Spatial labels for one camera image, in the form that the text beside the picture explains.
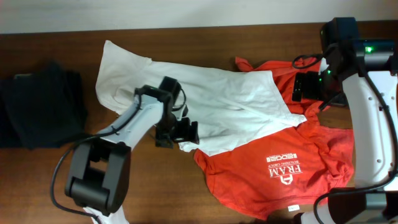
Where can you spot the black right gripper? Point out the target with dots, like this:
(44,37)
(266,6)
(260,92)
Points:
(297,86)

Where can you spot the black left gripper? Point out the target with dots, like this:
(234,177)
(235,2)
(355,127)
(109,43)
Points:
(185,132)

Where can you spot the white t-shirt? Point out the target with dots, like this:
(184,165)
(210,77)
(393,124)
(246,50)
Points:
(231,108)

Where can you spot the red printed t-shirt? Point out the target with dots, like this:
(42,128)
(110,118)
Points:
(292,167)

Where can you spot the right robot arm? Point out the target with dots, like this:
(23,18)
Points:
(360,74)

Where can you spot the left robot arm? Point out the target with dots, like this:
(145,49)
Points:
(98,179)

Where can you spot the folded black clothes stack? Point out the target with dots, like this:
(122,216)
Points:
(42,109)

